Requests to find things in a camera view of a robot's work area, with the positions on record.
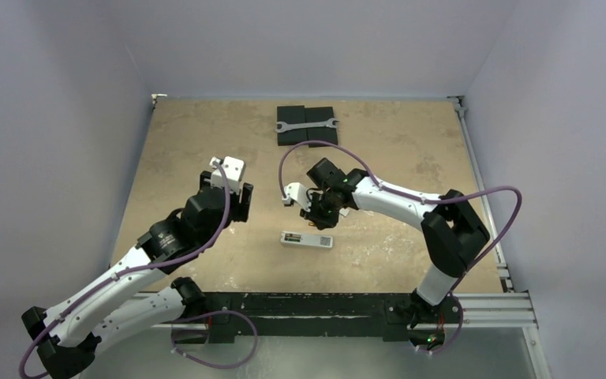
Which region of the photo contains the white remote control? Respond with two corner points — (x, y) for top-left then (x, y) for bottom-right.
(280, 231), (334, 250)

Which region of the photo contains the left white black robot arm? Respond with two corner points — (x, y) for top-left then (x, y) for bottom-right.
(18, 161), (253, 378)

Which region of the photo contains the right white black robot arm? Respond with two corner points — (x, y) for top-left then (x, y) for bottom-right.
(282, 158), (490, 321)

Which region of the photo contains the silver open-end wrench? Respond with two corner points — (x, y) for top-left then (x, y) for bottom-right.
(275, 118), (339, 133)

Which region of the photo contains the right black foam block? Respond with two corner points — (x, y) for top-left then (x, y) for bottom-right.
(305, 107), (339, 144)

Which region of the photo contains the black foam block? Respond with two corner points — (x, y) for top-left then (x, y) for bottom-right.
(276, 105), (309, 147)
(305, 107), (339, 144)

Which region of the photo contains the left black foam block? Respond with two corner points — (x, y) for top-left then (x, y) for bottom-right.
(276, 105), (309, 147)

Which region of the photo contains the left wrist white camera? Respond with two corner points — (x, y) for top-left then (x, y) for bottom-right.
(210, 156), (246, 194)

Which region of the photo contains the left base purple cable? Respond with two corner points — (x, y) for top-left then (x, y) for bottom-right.
(170, 308), (258, 370)

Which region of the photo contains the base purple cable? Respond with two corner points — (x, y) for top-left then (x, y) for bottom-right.
(170, 308), (258, 370)
(413, 292), (464, 357)

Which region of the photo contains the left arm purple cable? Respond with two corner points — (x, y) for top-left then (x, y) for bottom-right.
(18, 159), (232, 379)

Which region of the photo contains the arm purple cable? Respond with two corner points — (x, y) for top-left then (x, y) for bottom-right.
(278, 141), (524, 294)
(18, 159), (232, 379)

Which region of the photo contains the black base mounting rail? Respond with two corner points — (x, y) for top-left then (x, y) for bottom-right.
(178, 292), (462, 347)

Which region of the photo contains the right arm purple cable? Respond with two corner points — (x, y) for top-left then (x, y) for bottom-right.
(278, 141), (524, 294)

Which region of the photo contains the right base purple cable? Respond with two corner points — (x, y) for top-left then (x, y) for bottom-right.
(413, 292), (464, 357)

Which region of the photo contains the right aluminium frame rail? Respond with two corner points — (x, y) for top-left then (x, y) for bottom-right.
(448, 96), (551, 379)

